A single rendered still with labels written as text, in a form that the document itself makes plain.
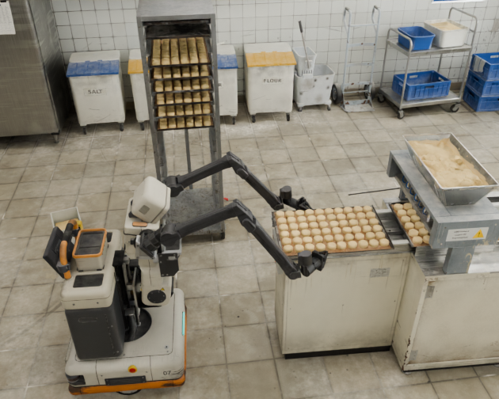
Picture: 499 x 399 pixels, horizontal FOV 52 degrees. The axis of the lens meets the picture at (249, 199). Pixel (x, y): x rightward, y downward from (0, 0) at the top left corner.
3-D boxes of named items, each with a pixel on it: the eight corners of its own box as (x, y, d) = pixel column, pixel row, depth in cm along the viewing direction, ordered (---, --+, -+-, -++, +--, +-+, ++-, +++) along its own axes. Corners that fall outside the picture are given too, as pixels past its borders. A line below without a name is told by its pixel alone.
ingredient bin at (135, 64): (136, 133, 583) (127, 67, 540) (138, 110, 635) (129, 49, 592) (184, 130, 589) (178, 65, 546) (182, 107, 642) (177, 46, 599)
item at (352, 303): (375, 314, 352) (394, 207, 302) (390, 355, 323) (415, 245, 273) (273, 322, 347) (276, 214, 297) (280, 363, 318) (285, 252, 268)
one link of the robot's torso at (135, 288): (128, 316, 295) (123, 284, 281) (133, 282, 318) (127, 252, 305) (175, 313, 297) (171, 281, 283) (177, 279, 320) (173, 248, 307)
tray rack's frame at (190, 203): (226, 240, 415) (218, 13, 315) (163, 245, 409) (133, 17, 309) (219, 196, 467) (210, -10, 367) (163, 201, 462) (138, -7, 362)
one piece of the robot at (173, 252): (153, 279, 273) (148, 247, 261) (156, 245, 296) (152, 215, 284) (183, 276, 274) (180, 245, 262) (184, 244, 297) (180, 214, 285)
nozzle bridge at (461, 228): (432, 195, 323) (443, 146, 304) (487, 272, 263) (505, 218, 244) (382, 198, 320) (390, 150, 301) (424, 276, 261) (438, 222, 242)
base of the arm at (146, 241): (141, 233, 253) (139, 248, 243) (153, 224, 251) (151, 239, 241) (153, 243, 258) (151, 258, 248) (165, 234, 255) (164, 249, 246)
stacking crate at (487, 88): (509, 82, 648) (514, 66, 637) (527, 94, 615) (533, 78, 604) (464, 85, 642) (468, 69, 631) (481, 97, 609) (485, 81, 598)
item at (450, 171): (447, 145, 292) (450, 135, 288) (493, 197, 248) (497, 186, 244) (401, 147, 290) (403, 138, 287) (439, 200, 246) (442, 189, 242)
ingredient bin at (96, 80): (78, 137, 576) (64, 71, 533) (84, 113, 628) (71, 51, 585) (127, 133, 583) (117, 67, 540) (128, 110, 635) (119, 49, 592)
